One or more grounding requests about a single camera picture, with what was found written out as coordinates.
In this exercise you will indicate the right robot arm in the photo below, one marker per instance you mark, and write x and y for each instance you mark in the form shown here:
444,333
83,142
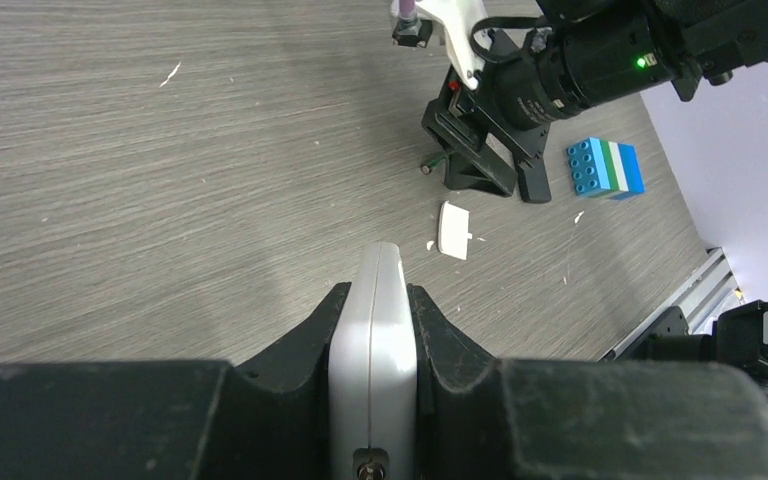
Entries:
606,50

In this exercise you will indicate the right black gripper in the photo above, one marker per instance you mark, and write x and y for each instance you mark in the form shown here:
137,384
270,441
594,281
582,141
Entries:
495,136

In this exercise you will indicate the white remote control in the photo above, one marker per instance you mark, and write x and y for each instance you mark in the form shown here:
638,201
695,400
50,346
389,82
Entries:
373,372

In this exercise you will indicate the blue green lego block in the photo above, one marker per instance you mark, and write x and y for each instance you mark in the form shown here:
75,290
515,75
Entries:
604,169

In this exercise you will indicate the green battery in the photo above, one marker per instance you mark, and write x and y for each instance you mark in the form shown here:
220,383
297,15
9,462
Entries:
432,162

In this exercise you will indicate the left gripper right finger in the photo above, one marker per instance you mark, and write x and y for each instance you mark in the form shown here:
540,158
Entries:
483,417

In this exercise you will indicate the white battery cover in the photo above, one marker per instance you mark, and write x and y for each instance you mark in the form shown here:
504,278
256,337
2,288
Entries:
453,231

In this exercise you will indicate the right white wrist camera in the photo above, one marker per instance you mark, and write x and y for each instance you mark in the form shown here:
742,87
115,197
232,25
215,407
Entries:
420,24

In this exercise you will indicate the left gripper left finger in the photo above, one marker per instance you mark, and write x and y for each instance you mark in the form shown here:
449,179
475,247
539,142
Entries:
174,419

